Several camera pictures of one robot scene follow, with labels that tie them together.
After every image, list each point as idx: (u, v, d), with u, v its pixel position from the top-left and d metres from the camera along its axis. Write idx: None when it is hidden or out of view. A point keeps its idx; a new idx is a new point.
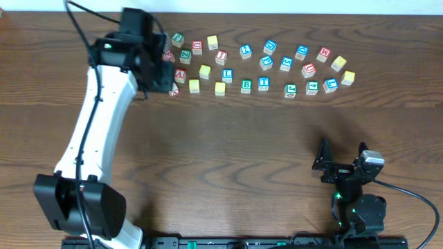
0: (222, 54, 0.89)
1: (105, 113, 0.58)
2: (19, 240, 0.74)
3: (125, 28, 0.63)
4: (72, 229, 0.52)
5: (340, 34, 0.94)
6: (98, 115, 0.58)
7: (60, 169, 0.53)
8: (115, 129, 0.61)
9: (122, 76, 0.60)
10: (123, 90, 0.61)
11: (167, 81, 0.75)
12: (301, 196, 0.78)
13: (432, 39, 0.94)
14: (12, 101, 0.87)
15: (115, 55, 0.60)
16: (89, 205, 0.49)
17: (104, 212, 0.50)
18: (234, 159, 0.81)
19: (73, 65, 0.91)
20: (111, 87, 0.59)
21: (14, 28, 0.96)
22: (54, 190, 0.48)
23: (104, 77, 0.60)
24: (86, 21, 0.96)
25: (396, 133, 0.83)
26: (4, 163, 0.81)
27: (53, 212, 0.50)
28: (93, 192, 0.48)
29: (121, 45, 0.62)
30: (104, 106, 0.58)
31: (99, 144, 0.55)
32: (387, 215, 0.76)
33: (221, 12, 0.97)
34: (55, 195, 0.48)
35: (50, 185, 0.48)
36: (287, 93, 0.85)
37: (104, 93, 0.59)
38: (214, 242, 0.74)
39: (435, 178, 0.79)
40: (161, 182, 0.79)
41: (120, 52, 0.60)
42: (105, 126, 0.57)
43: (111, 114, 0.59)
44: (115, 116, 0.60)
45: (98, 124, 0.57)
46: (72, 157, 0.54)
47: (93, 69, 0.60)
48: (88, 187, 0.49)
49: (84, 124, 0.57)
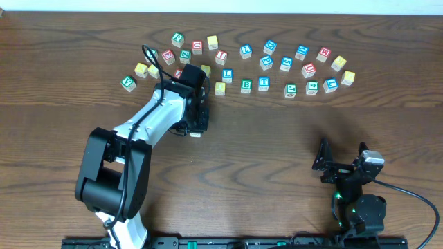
0: (222, 54, 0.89)
1: (163, 112, 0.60)
2: (19, 240, 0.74)
3: (184, 77, 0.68)
4: (94, 197, 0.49)
5: (340, 34, 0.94)
6: (157, 112, 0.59)
7: (116, 129, 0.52)
8: (163, 131, 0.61)
9: (179, 102, 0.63)
10: (178, 108, 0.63)
11: (204, 122, 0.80)
12: (301, 196, 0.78)
13: (432, 39, 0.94)
14: (13, 101, 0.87)
15: (176, 90, 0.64)
16: (129, 164, 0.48)
17: (140, 174, 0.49)
18: (234, 159, 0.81)
19: (73, 65, 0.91)
20: (172, 100, 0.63)
21: (14, 28, 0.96)
22: (104, 143, 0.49)
23: (166, 94, 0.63)
24: (87, 21, 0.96)
25: (396, 133, 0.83)
26: (4, 163, 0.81)
27: (88, 169, 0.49)
28: (140, 150, 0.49)
29: (183, 86, 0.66)
30: (163, 107, 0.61)
31: (151, 126, 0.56)
32: (387, 215, 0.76)
33: (221, 12, 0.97)
34: (104, 149, 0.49)
35: (102, 137, 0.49)
36: (287, 93, 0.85)
37: (165, 100, 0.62)
38: (214, 242, 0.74)
39: (434, 178, 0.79)
40: (162, 182, 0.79)
41: (181, 90, 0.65)
42: (160, 120, 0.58)
43: (166, 117, 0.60)
44: (167, 121, 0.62)
45: (156, 115, 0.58)
46: (129, 124, 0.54)
47: (158, 91, 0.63)
48: (135, 146, 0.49)
49: (143, 111, 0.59)
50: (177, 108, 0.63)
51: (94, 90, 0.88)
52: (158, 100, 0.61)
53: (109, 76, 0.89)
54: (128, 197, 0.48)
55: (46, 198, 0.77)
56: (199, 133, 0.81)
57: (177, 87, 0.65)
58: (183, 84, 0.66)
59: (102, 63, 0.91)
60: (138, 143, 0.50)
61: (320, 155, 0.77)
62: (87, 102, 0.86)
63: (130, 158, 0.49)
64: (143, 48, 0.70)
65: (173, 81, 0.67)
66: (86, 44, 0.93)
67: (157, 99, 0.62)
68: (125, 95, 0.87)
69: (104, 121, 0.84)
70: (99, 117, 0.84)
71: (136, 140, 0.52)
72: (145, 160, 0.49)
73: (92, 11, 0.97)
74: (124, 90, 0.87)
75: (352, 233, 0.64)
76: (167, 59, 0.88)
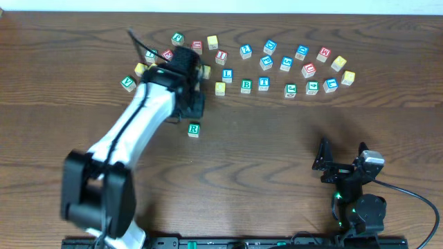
0: (222, 54, 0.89)
1: (146, 115, 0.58)
2: (19, 240, 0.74)
3: (175, 59, 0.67)
4: (79, 220, 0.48)
5: (340, 34, 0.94)
6: (139, 117, 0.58)
7: (93, 151, 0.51)
8: (148, 136, 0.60)
9: (165, 96, 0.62)
10: (164, 106, 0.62)
11: (199, 107, 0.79)
12: (301, 196, 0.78)
13: (432, 39, 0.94)
14: (13, 102, 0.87)
15: (165, 79, 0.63)
16: (108, 191, 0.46)
17: (120, 201, 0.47)
18: (234, 159, 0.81)
19: (73, 65, 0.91)
20: (156, 99, 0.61)
21: (14, 28, 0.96)
22: (81, 169, 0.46)
23: (150, 91, 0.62)
24: (87, 21, 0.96)
25: (396, 133, 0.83)
26: (4, 163, 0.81)
27: (70, 194, 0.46)
28: (117, 177, 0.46)
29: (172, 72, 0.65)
30: (147, 111, 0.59)
31: (133, 137, 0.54)
32: (387, 215, 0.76)
33: (220, 12, 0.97)
34: (82, 174, 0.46)
35: (79, 162, 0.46)
36: (287, 93, 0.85)
37: (149, 102, 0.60)
38: (214, 242, 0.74)
39: (434, 178, 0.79)
40: (161, 182, 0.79)
41: (169, 79, 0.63)
42: (143, 127, 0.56)
43: (151, 119, 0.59)
44: (153, 124, 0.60)
45: (138, 122, 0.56)
46: (109, 141, 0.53)
47: (142, 87, 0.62)
48: (112, 172, 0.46)
49: (124, 119, 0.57)
50: (163, 106, 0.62)
51: (94, 90, 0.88)
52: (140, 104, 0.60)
53: (109, 76, 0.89)
54: (110, 223, 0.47)
55: (46, 198, 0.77)
56: (197, 133, 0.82)
57: (165, 76, 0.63)
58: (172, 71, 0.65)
59: (107, 63, 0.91)
60: (115, 168, 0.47)
61: (319, 155, 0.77)
62: (87, 102, 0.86)
63: (108, 185, 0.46)
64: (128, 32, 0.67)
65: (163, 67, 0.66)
66: (86, 44, 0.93)
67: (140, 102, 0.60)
68: (125, 95, 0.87)
69: (105, 122, 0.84)
70: (100, 116, 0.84)
71: (113, 162, 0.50)
72: (123, 187, 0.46)
73: (92, 11, 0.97)
74: (124, 90, 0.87)
75: (352, 233, 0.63)
76: (167, 59, 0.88)
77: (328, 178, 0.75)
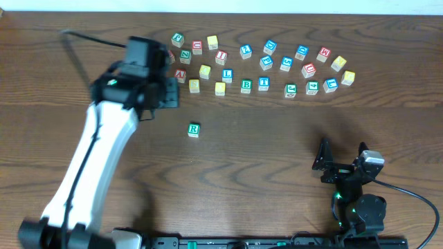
0: (222, 54, 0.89)
1: (102, 150, 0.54)
2: (19, 240, 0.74)
3: (131, 59, 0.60)
4: None
5: (340, 34, 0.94)
6: (93, 154, 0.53)
7: (51, 213, 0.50)
8: (112, 167, 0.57)
9: (121, 118, 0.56)
10: (123, 128, 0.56)
11: (173, 97, 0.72)
12: (301, 196, 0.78)
13: (432, 39, 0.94)
14: (13, 102, 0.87)
15: (118, 90, 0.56)
16: None
17: None
18: (234, 159, 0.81)
19: (73, 65, 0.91)
20: (111, 126, 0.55)
21: (14, 28, 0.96)
22: (39, 238, 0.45)
23: (102, 116, 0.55)
24: (87, 21, 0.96)
25: (396, 133, 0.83)
26: (4, 164, 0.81)
27: None
28: (77, 243, 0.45)
29: (127, 81, 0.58)
30: (102, 144, 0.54)
31: (92, 187, 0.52)
32: (387, 215, 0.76)
33: (220, 12, 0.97)
34: (41, 242, 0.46)
35: (35, 232, 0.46)
36: (287, 93, 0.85)
37: (103, 131, 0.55)
38: (214, 242, 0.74)
39: (434, 178, 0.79)
40: (161, 182, 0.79)
41: (125, 86, 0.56)
42: (100, 169, 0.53)
43: (109, 151, 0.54)
44: (113, 153, 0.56)
45: (93, 164, 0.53)
46: (65, 198, 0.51)
47: (93, 112, 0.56)
48: (72, 237, 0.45)
49: (79, 162, 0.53)
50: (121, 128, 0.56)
51: None
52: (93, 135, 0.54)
53: None
54: None
55: (46, 198, 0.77)
56: (197, 133, 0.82)
57: (118, 87, 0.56)
58: (128, 79, 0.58)
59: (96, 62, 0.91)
60: (75, 231, 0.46)
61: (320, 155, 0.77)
62: (87, 102, 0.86)
63: None
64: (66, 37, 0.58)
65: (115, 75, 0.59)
66: (86, 44, 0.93)
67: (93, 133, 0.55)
68: None
69: None
70: None
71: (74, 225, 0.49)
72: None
73: (92, 11, 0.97)
74: None
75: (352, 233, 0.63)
76: None
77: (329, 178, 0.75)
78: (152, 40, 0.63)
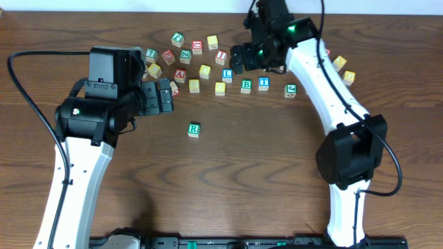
0: (222, 54, 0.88)
1: (77, 196, 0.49)
2: (19, 240, 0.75)
3: (96, 74, 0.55)
4: None
5: (341, 34, 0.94)
6: (68, 201, 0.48)
7: None
8: (92, 211, 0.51)
9: (94, 155, 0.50)
10: (97, 165, 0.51)
11: (154, 104, 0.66)
12: (301, 196, 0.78)
13: (433, 39, 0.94)
14: (12, 101, 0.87)
15: (86, 119, 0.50)
16: None
17: None
18: (234, 160, 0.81)
19: (71, 65, 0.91)
20: (82, 165, 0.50)
21: (14, 28, 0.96)
22: None
23: (70, 156, 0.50)
24: (87, 21, 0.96)
25: (396, 133, 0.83)
26: (3, 163, 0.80)
27: None
28: None
29: (93, 106, 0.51)
30: (74, 189, 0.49)
31: (70, 237, 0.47)
32: (386, 216, 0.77)
33: (220, 12, 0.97)
34: None
35: None
36: (287, 93, 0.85)
37: (74, 173, 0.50)
38: (214, 242, 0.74)
39: (435, 178, 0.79)
40: (160, 182, 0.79)
41: (92, 113, 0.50)
42: (77, 216, 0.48)
43: (84, 196, 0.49)
44: (91, 196, 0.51)
45: (68, 212, 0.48)
46: None
47: (58, 152, 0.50)
48: None
49: (52, 211, 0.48)
50: (97, 166, 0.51)
51: None
52: (64, 180, 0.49)
53: None
54: None
55: (47, 198, 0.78)
56: (197, 133, 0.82)
57: (84, 115, 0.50)
58: (94, 102, 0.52)
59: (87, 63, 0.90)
60: None
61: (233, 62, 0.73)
62: None
63: None
64: (11, 66, 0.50)
65: (80, 99, 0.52)
66: (86, 44, 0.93)
67: (63, 177, 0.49)
68: None
69: None
70: None
71: None
72: None
73: (91, 10, 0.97)
74: None
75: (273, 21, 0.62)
76: (167, 59, 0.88)
77: (250, 59, 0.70)
78: (119, 50, 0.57)
